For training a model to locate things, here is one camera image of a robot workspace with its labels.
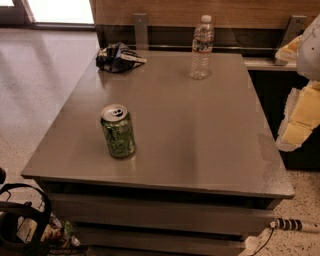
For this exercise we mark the left metal bracket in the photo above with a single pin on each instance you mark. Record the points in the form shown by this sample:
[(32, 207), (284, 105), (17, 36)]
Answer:
[(141, 31)]

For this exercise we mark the metal bracket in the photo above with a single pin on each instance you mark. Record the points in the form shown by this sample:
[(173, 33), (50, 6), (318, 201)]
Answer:
[(141, 31), (292, 30)]

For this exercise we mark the blue chip bag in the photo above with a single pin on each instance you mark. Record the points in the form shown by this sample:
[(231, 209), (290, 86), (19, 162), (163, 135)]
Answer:
[(118, 58)]

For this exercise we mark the wooden wall counter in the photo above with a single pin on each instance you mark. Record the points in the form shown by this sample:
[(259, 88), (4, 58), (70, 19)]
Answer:
[(251, 27)]

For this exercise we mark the right metal bracket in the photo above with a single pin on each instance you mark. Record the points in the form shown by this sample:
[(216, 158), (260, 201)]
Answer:
[(292, 30)]

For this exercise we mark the clear plastic water bottle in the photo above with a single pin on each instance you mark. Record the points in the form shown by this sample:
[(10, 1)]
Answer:
[(202, 45)]

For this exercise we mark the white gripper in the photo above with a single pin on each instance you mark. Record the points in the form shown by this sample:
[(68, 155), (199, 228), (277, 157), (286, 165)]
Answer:
[(310, 50)]

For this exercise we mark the striped black white cable plug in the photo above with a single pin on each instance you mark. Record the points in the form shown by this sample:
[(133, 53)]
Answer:
[(295, 225)]

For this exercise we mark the green soda can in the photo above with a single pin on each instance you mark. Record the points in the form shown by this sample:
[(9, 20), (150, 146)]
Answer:
[(118, 130)]

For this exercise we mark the grey table with drawers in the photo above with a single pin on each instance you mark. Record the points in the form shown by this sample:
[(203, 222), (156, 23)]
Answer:
[(205, 174)]

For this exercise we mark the black bag with straps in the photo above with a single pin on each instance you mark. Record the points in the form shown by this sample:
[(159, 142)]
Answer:
[(21, 225)]

